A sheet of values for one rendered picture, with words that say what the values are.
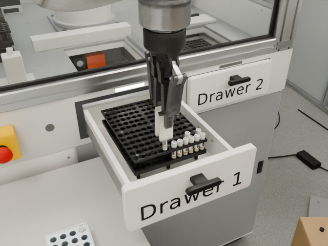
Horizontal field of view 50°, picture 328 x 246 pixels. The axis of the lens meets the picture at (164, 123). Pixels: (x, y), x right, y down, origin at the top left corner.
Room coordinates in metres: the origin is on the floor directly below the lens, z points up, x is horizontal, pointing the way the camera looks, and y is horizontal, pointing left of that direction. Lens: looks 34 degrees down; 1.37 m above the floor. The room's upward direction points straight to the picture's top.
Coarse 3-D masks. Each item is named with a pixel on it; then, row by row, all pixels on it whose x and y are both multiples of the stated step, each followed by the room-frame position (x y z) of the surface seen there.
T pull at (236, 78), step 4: (232, 76) 0.93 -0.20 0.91; (236, 76) 0.93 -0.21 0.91; (232, 80) 0.90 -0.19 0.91; (236, 80) 0.90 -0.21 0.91; (240, 80) 0.90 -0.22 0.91; (244, 80) 0.91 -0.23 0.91; (248, 80) 0.91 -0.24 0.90; (228, 84) 0.89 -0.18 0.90; (232, 84) 0.89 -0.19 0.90; (236, 84) 0.90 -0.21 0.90
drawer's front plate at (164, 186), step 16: (208, 160) 0.53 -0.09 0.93; (224, 160) 0.54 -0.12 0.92; (240, 160) 0.55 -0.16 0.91; (160, 176) 0.48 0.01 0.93; (176, 176) 0.49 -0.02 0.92; (208, 176) 0.52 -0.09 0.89; (224, 176) 0.54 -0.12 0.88; (240, 176) 0.56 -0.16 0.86; (128, 192) 0.45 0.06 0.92; (144, 192) 0.46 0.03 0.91; (160, 192) 0.47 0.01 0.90; (176, 192) 0.49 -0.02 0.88; (208, 192) 0.52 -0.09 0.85; (224, 192) 0.54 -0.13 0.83; (128, 208) 0.45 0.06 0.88; (144, 208) 0.46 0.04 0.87; (176, 208) 0.49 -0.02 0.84; (128, 224) 0.45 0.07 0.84; (144, 224) 0.46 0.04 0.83
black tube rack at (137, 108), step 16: (112, 112) 0.75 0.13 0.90; (128, 112) 0.75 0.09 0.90; (144, 112) 0.75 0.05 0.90; (112, 128) 0.68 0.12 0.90; (128, 128) 0.73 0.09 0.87; (144, 128) 0.68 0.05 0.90; (176, 128) 0.68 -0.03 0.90; (192, 128) 0.68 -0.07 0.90; (128, 144) 0.62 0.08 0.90; (144, 144) 0.62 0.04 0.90; (160, 144) 0.62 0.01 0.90; (128, 160) 0.60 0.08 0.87; (160, 160) 0.60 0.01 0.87; (176, 160) 0.60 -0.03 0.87
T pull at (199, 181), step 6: (198, 174) 0.51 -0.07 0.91; (192, 180) 0.49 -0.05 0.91; (198, 180) 0.49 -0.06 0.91; (204, 180) 0.49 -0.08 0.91; (210, 180) 0.49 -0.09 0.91; (216, 180) 0.49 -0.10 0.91; (192, 186) 0.47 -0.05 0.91; (198, 186) 0.47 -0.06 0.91; (204, 186) 0.47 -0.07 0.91; (210, 186) 0.48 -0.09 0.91; (186, 192) 0.46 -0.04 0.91; (192, 192) 0.46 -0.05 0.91; (198, 192) 0.47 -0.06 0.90
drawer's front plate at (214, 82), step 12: (264, 60) 1.00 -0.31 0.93; (216, 72) 0.92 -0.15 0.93; (228, 72) 0.93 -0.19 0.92; (240, 72) 0.94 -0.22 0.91; (252, 72) 0.97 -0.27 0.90; (264, 72) 0.99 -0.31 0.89; (192, 84) 0.87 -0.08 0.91; (204, 84) 0.89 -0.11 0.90; (216, 84) 0.91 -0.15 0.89; (240, 84) 0.95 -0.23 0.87; (252, 84) 0.97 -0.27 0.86; (264, 84) 0.99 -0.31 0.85; (192, 96) 0.87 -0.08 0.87; (204, 96) 0.89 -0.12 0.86; (216, 96) 0.91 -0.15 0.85; (228, 96) 0.93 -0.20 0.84; (240, 96) 0.95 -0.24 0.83; (192, 108) 0.88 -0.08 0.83; (204, 108) 0.89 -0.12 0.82
